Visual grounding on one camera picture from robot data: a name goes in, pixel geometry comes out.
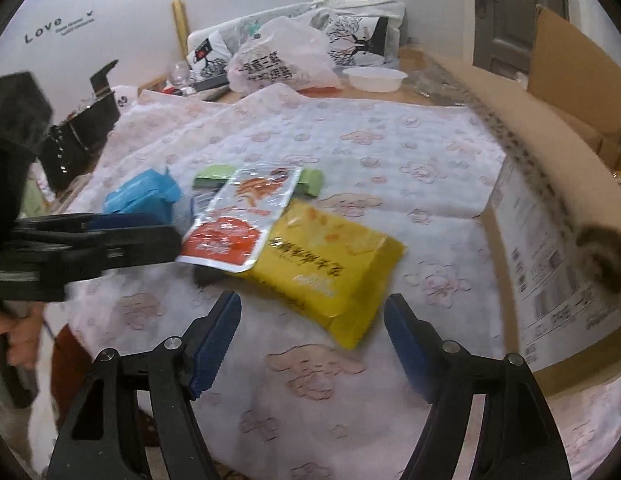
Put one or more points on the teal patterned pillow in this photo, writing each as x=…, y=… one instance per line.
x=250, y=27

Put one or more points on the green snack packet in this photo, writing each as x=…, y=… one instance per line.
x=213, y=174

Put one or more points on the grey covered sofa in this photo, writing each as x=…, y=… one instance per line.
x=290, y=10

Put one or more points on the small white bag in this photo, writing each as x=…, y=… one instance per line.
x=124, y=99

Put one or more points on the white pillow black tree print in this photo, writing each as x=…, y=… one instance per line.
x=355, y=35

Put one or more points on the white pink-print tablecloth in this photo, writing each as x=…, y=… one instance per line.
x=340, y=160

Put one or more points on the orange and white snack packet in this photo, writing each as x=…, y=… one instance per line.
x=225, y=240

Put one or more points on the clear plastic tray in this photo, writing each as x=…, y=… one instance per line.
x=430, y=85

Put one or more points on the white plastic bowl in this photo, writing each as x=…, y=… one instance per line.
x=375, y=80

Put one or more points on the brown cardboard box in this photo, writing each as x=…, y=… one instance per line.
x=540, y=285

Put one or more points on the white pillow red-black print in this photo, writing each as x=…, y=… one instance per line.
x=210, y=55

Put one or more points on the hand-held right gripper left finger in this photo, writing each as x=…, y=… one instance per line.
x=215, y=345

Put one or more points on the yellow snack packet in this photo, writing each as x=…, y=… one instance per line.
x=330, y=270

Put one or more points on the black power strip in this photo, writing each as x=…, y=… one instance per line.
x=210, y=83

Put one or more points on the wooden stick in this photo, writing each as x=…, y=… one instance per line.
x=179, y=25

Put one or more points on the black wall lettering sticker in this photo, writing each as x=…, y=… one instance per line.
x=45, y=25

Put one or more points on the person's left hand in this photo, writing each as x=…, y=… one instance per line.
x=20, y=330

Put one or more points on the blue snack packet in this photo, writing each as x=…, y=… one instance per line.
x=135, y=195

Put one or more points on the black glossy container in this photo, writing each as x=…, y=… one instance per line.
x=70, y=145

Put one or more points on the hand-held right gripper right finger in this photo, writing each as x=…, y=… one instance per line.
x=410, y=355

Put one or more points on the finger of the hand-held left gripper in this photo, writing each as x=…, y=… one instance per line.
x=140, y=250
x=125, y=221

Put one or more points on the dark grey door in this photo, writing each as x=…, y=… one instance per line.
x=515, y=10

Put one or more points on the white plastic shopping bag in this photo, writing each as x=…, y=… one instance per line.
x=280, y=60

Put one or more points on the wine glass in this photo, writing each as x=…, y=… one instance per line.
x=179, y=75

